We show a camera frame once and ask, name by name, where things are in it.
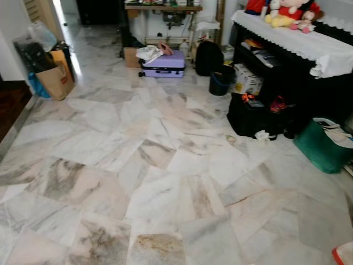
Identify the black duffel bag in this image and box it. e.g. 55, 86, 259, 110
227, 94, 293, 139

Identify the brown cardboard box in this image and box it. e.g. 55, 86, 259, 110
123, 47, 143, 68

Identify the white cardboard box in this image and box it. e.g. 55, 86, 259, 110
233, 63, 264, 96

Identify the wooden sewing table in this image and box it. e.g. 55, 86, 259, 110
124, 0, 204, 50

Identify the purple suitcase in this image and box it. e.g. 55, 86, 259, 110
140, 51, 186, 78

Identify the black bucket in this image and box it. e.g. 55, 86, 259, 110
208, 65, 237, 97

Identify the wooden louvred door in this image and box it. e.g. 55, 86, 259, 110
22, 0, 64, 39

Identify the white crumpled cloth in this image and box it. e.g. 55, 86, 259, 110
136, 45, 164, 63

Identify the red black shoe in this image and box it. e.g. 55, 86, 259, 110
269, 96, 291, 114

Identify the white lace cloth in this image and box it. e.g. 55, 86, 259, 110
231, 10, 353, 79

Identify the black backpack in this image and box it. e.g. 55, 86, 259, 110
195, 40, 224, 77

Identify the black shelf cabinet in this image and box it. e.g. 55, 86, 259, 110
227, 23, 353, 139

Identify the yellow dress plush doll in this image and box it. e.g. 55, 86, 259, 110
264, 0, 323, 34

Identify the green fabric basket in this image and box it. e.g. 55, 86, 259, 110
293, 118, 353, 174

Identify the black plastic bag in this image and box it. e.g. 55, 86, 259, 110
14, 33, 64, 75

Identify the brown paper bag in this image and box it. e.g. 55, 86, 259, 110
35, 60, 76, 101

